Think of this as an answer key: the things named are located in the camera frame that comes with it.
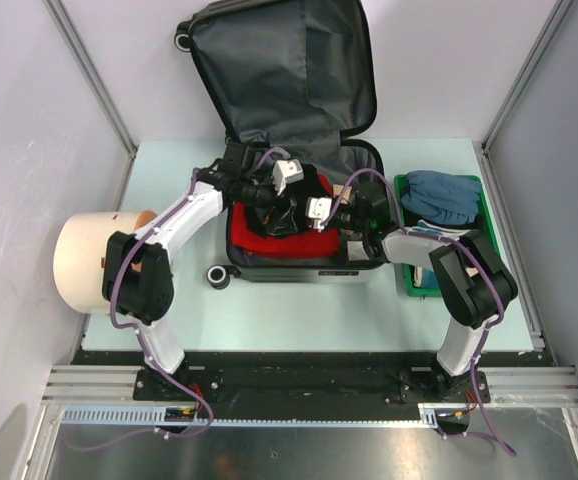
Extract white square box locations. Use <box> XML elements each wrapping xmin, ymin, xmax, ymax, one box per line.
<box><xmin>346</xmin><ymin>240</ymin><xmax>371</xmax><ymax>262</ymax></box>

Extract teal cream sock towel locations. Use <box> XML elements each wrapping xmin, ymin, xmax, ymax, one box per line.
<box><xmin>412</xmin><ymin>220</ymin><xmax>467</xmax><ymax>289</ymax></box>

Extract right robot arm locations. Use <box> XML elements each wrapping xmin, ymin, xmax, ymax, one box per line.
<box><xmin>307</xmin><ymin>182</ymin><xmax>518</xmax><ymax>401</ymax></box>

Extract green plastic tray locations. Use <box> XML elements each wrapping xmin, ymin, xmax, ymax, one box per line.
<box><xmin>392</xmin><ymin>173</ymin><xmax>503</xmax><ymax>301</ymax></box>

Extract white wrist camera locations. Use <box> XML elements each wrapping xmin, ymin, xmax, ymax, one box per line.
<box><xmin>272</xmin><ymin>159</ymin><xmax>304</xmax><ymax>196</ymax></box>
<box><xmin>305</xmin><ymin>197</ymin><xmax>333</xmax><ymax>232</ymax></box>

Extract grey slotted cable duct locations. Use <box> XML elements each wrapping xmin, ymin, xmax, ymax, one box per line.
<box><xmin>57</xmin><ymin>403</ymin><xmax>440</xmax><ymax>428</ymax></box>

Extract red cloth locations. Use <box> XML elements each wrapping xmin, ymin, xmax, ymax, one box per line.
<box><xmin>229</xmin><ymin>173</ymin><xmax>343</xmax><ymax>260</ymax></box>

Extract blue cloth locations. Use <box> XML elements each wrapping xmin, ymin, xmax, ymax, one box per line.
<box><xmin>401</xmin><ymin>170</ymin><xmax>482</xmax><ymax>226</ymax></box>

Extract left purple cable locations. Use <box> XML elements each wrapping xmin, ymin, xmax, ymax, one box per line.
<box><xmin>64</xmin><ymin>146</ymin><xmax>290</xmax><ymax>453</ymax></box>

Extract black clothing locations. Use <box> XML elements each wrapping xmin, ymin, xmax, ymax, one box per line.
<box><xmin>402</xmin><ymin>210</ymin><xmax>492</xmax><ymax>236</ymax></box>

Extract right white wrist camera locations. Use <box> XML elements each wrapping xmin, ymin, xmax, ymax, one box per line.
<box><xmin>305</xmin><ymin>197</ymin><xmax>333</xmax><ymax>232</ymax></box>

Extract beige drum with orange lid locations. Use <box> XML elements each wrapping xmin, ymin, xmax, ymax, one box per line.
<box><xmin>53</xmin><ymin>210</ymin><xmax>157</xmax><ymax>314</ymax></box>

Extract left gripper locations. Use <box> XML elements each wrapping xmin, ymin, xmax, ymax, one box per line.
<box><xmin>239</xmin><ymin>170</ymin><xmax>297</xmax><ymax>235</ymax></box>

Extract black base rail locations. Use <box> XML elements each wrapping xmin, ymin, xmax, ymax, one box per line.
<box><xmin>51</xmin><ymin>352</ymin><xmax>554</xmax><ymax>431</ymax></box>

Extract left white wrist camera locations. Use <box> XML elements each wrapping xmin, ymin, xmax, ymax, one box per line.
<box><xmin>272</xmin><ymin>159</ymin><xmax>304</xmax><ymax>196</ymax></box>

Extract beige wooden block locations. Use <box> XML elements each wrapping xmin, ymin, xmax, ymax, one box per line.
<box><xmin>332</xmin><ymin>184</ymin><xmax>353</xmax><ymax>205</ymax></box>

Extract white black space suitcase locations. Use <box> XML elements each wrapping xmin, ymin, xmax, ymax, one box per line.
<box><xmin>174</xmin><ymin>1</ymin><xmax>384</xmax><ymax>283</ymax></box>

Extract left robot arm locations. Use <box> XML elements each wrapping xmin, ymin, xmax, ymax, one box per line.
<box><xmin>102</xmin><ymin>142</ymin><xmax>304</xmax><ymax>400</ymax></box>

